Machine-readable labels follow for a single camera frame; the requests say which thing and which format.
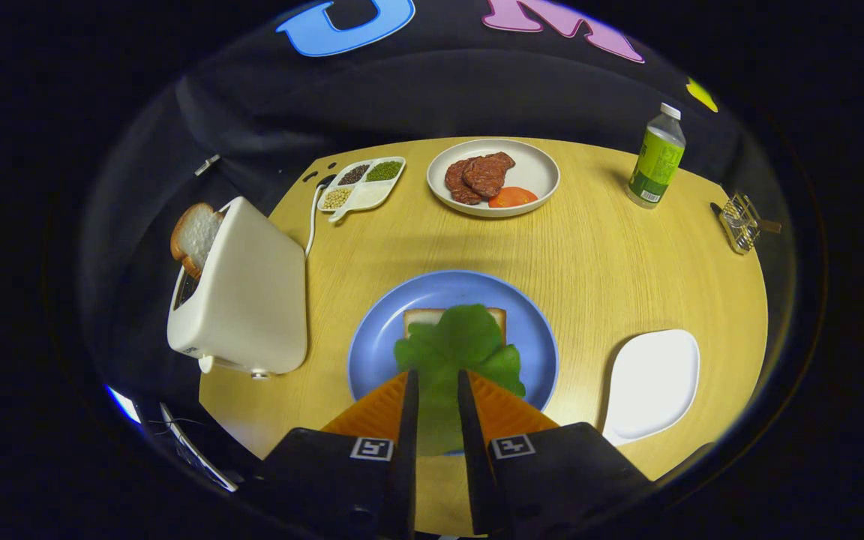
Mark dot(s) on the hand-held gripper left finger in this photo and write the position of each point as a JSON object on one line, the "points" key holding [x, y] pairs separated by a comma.
{"points": [[408, 465]]}

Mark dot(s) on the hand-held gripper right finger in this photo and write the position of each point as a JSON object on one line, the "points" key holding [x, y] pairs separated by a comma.
{"points": [[473, 465]]}

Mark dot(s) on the green lettuce leaf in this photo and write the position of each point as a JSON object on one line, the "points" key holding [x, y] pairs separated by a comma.
{"points": [[454, 345]]}

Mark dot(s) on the toasted bread slice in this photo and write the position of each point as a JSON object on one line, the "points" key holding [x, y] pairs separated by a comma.
{"points": [[196, 236]]}

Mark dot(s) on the blue round plate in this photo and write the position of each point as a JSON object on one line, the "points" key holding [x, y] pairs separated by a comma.
{"points": [[379, 337]]}

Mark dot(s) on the white bread slice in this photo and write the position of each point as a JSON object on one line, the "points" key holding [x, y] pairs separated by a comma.
{"points": [[417, 319]]}

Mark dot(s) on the white rounded square plate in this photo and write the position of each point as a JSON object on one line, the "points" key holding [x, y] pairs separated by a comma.
{"points": [[653, 386]]}

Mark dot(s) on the white-edged dark device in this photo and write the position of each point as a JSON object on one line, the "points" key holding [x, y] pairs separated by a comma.
{"points": [[199, 454]]}

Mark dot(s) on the white toaster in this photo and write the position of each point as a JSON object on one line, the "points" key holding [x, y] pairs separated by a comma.
{"points": [[252, 300]]}

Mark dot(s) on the red tomato slice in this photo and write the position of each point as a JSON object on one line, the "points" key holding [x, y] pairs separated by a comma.
{"points": [[511, 197]]}

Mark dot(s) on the white divided dish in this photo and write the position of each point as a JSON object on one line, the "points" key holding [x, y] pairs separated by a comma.
{"points": [[372, 196]]}

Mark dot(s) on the pile of pale beans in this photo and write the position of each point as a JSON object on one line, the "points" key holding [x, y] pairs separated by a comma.
{"points": [[337, 198]]}

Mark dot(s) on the brown meat patty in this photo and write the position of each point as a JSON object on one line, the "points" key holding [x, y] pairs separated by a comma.
{"points": [[486, 174], [454, 184]]}

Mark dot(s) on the lit computer screen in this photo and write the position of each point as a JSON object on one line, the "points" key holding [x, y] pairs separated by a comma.
{"points": [[124, 405]]}

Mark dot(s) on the pile of green beans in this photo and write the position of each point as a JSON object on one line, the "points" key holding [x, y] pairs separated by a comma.
{"points": [[385, 171]]}

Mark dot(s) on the pile of dark beans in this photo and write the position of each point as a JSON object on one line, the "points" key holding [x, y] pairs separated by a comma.
{"points": [[353, 175]]}

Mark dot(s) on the white round plate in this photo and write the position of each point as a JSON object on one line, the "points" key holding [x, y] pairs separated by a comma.
{"points": [[537, 172]]}

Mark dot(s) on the green-label plastic bottle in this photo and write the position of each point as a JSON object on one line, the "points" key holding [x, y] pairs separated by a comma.
{"points": [[657, 161]]}

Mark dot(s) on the silver clip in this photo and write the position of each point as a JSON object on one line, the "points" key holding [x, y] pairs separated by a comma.
{"points": [[207, 165]]}

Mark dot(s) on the black backdrop cloth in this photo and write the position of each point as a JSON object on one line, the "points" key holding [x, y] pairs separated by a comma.
{"points": [[432, 90]]}

